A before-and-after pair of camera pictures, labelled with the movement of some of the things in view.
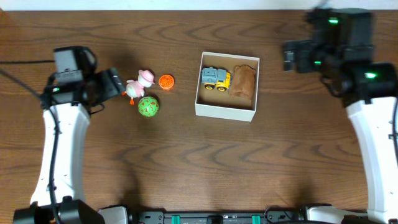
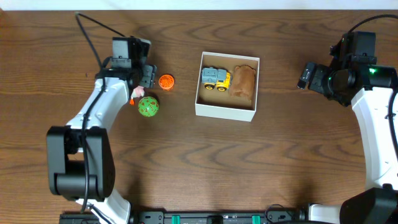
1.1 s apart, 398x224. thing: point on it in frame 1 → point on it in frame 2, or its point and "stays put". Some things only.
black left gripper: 112,82 → 148,76
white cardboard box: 219,104 stays put
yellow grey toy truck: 214,78 stays put
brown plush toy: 242,82 stays put
